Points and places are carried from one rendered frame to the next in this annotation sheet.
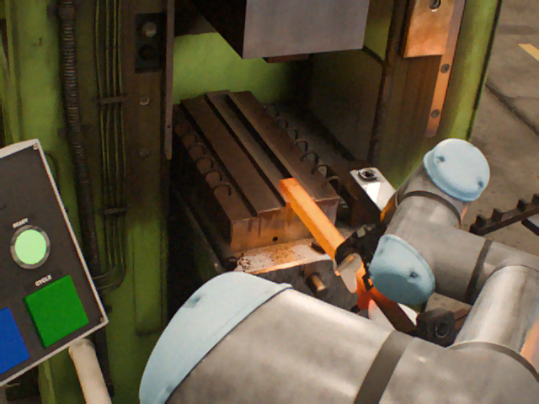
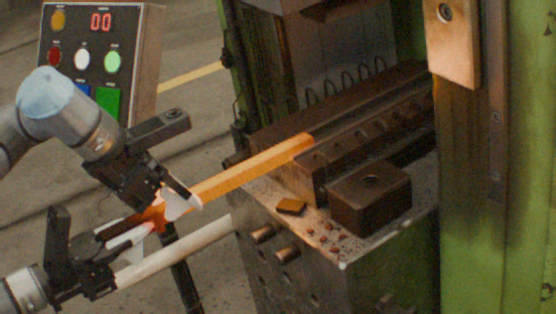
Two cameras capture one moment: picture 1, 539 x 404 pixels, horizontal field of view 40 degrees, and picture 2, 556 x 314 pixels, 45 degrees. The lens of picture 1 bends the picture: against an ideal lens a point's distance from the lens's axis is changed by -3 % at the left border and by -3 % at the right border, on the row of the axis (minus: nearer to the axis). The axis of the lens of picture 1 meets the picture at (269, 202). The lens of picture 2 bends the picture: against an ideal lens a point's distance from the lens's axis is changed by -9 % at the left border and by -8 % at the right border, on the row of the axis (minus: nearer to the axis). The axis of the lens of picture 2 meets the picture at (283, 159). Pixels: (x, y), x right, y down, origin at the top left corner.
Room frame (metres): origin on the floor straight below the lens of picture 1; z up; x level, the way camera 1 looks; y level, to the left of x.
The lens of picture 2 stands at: (1.02, -1.09, 1.65)
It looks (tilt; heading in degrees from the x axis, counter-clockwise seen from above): 33 degrees down; 87
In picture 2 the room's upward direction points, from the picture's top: 11 degrees counter-clockwise
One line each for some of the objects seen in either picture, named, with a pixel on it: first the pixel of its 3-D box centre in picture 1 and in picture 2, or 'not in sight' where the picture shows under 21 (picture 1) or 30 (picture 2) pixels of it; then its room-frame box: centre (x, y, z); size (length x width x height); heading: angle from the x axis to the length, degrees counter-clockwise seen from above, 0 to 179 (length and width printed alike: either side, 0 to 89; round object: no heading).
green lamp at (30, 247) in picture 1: (30, 247); (112, 62); (0.76, 0.31, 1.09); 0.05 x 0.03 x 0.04; 116
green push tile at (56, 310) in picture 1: (55, 310); (108, 105); (0.73, 0.27, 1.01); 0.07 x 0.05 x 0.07; 141
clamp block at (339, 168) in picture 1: (358, 192); (371, 197); (1.19, -0.16, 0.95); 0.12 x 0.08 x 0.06; 26
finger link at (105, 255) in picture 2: not in sight; (106, 251); (0.76, -0.23, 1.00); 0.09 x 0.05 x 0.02; 23
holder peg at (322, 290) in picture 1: (317, 285); (262, 234); (1.00, -0.10, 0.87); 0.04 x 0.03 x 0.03; 26
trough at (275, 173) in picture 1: (253, 142); (376, 107); (1.26, 0.04, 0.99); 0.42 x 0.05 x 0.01; 26
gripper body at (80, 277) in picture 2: not in sight; (73, 272); (0.69, -0.24, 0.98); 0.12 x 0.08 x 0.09; 26
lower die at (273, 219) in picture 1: (240, 160); (369, 119); (1.24, 0.06, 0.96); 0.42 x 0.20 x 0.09; 26
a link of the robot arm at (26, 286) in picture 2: not in sight; (29, 292); (0.62, -0.27, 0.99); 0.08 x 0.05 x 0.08; 116
